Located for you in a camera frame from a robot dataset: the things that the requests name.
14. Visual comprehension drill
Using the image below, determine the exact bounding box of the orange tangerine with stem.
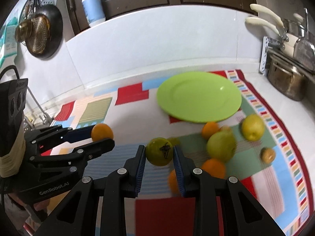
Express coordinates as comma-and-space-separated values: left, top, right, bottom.
91, 123, 114, 142

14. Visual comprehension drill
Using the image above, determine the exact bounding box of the small brown kiwi fruit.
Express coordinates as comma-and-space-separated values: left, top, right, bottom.
260, 147, 276, 164

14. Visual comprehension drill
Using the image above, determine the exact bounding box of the large green apple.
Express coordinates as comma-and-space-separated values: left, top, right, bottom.
206, 131, 237, 163

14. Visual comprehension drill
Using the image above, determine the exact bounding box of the small green round fruit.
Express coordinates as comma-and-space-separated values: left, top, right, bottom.
145, 137, 173, 166

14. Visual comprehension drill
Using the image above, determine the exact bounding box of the yellow green pear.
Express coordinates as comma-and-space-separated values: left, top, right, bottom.
241, 114, 265, 142

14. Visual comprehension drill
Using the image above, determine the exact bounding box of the colourful patchwork mat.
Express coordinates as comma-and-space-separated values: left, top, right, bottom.
53, 70, 314, 235

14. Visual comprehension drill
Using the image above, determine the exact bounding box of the small brass strainer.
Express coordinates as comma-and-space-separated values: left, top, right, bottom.
14, 19, 32, 43

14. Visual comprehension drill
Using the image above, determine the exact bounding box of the black frying pan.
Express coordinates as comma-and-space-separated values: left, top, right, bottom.
25, 4, 63, 59

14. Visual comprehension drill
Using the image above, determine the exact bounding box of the green plate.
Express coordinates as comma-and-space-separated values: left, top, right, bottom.
157, 71, 242, 123

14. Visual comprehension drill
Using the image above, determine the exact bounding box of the blue white soap bottle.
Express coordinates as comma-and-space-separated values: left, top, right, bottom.
82, 0, 106, 27

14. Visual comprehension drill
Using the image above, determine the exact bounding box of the perforated steel steamer plate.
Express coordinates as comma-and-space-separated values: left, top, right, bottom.
18, 0, 57, 22

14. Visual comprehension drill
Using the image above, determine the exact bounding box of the steel stock pot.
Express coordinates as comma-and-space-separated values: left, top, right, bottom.
267, 54, 309, 101

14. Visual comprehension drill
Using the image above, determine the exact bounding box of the white pot rack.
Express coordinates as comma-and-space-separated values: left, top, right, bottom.
258, 36, 314, 84

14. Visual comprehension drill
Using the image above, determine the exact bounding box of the wall poster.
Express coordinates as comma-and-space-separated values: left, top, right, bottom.
1, 10, 18, 69

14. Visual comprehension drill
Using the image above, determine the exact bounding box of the cream handled saucepan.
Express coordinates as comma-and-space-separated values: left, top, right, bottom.
245, 17, 298, 48

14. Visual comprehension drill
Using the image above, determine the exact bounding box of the cream handled lidded pot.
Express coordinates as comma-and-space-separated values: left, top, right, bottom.
250, 3, 305, 37

